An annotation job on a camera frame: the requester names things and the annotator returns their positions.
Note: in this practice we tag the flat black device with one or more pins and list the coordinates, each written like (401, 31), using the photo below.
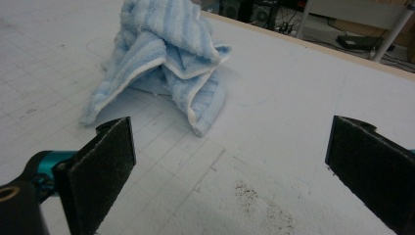
(355, 42)

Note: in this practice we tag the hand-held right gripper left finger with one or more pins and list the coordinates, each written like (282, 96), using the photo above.
(98, 169)

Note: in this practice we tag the black computer tower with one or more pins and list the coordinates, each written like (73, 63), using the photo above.
(230, 9)
(262, 14)

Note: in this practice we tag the light blue striped towel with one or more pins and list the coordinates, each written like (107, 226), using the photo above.
(156, 49)

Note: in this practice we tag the white desk leg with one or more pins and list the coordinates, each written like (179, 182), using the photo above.
(304, 18)
(393, 34)

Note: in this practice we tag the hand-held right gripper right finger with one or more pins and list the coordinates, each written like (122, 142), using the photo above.
(375, 169)

